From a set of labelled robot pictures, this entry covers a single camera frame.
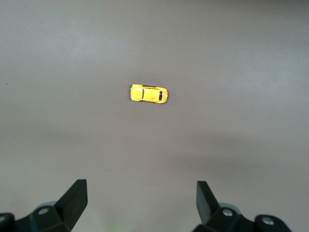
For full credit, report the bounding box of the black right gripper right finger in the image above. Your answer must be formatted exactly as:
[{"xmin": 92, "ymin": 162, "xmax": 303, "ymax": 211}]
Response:
[{"xmin": 193, "ymin": 180, "xmax": 293, "ymax": 232}]

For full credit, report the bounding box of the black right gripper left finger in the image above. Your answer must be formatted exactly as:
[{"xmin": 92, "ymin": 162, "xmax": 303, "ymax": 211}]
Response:
[{"xmin": 0, "ymin": 178, "xmax": 88, "ymax": 232}]

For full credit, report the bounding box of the yellow beetle toy car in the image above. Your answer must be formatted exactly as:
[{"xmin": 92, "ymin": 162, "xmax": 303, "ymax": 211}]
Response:
[{"xmin": 130, "ymin": 84, "xmax": 169, "ymax": 104}]

